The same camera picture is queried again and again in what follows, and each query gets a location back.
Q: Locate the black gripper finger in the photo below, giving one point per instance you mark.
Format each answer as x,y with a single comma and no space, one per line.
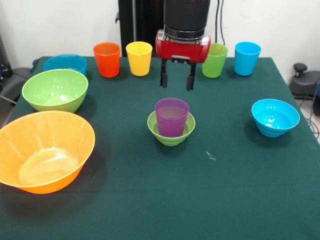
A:
164,77
190,80

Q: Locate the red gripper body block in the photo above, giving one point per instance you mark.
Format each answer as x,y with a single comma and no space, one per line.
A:
182,50

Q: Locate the purple cup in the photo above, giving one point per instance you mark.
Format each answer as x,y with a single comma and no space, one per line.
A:
172,125

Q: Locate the small green bowl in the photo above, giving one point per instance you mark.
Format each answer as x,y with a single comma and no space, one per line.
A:
171,141

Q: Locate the green cup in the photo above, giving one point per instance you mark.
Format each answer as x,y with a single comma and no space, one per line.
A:
216,67

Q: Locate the yellow cup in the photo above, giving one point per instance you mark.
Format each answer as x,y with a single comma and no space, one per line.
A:
139,62

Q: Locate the red-orange cup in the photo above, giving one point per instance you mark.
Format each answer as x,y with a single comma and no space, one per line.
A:
107,62

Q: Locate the blue cup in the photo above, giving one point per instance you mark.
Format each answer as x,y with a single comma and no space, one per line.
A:
247,60

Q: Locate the small cyan bowl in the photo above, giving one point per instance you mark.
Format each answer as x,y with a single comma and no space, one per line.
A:
275,117

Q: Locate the large blue bowl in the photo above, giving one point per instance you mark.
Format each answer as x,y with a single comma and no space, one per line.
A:
65,62

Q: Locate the dark green tablecloth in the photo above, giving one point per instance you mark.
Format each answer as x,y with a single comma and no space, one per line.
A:
175,187

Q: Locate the large green bowl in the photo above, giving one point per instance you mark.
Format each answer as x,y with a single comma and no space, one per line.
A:
55,90

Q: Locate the grey base with black knob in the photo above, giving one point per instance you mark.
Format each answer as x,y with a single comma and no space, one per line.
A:
303,85

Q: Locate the large orange bowl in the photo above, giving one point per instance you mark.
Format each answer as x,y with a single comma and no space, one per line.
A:
45,155

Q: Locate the grey floor base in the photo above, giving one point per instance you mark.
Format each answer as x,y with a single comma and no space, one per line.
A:
15,82

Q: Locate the black equipment box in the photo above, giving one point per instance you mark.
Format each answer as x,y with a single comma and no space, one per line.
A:
4,62

